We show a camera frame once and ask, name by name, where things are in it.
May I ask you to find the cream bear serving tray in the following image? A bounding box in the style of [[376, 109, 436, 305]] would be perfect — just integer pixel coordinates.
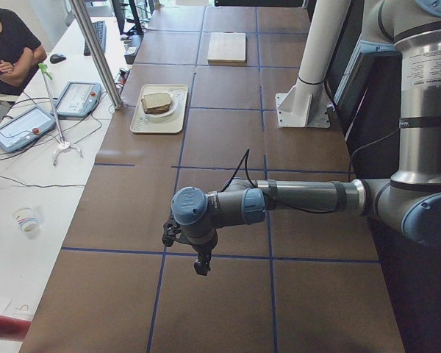
[[129, 84, 188, 134]]

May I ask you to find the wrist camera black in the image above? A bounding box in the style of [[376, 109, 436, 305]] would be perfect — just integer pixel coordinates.
[[162, 215, 182, 247]]

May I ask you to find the black computer mouse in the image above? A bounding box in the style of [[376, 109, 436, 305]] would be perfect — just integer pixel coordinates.
[[49, 53, 66, 64]]

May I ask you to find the bread slice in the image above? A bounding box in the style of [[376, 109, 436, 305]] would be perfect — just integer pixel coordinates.
[[141, 93, 171, 114]]

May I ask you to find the aluminium frame post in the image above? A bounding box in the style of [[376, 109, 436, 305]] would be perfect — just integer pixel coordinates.
[[69, 0, 123, 110]]

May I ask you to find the teach pendant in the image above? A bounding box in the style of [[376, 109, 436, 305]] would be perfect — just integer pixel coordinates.
[[56, 82, 102, 120], [0, 106, 55, 153]]

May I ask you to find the red object at edge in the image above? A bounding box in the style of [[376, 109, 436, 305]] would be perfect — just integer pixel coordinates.
[[0, 315, 32, 341]]

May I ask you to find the metal stand with claw base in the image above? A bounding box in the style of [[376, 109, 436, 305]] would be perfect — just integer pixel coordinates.
[[37, 63, 84, 167]]

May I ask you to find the far teach pendant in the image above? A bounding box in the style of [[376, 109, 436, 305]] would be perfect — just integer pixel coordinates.
[[56, 82, 102, 120]]

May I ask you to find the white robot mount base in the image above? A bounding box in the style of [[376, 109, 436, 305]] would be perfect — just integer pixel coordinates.
[[276, 0, 351, 129]]

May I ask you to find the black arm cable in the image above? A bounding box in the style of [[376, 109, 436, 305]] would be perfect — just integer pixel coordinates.
[[220, 148, 335, 214]]

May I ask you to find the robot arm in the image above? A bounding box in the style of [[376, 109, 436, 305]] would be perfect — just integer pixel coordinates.
[[162, 1, 441, 275]]

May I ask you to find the near teach pendant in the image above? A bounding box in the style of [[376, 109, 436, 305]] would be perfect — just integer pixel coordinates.
[[0, 106, 55, 153]]

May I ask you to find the white round plate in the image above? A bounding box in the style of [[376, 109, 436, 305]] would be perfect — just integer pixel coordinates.
[[145, 93, 178, 118]]

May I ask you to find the black keyboard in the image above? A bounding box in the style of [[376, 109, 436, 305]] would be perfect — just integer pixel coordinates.
[[83, 21, 107, 57]]

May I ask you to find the seated person black shirt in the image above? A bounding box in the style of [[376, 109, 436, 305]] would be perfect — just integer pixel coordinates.
[[0, 8, 47, 96]]

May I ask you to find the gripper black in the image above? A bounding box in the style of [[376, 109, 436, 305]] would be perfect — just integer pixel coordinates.
[[192, 238, 218, 276]]

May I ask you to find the wooden cutting board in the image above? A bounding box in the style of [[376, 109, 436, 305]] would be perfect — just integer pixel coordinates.
[[207, 32, 247, 65]]

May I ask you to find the paper cup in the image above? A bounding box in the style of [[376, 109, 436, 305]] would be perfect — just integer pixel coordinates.
[[12, 207, 39, 232]]

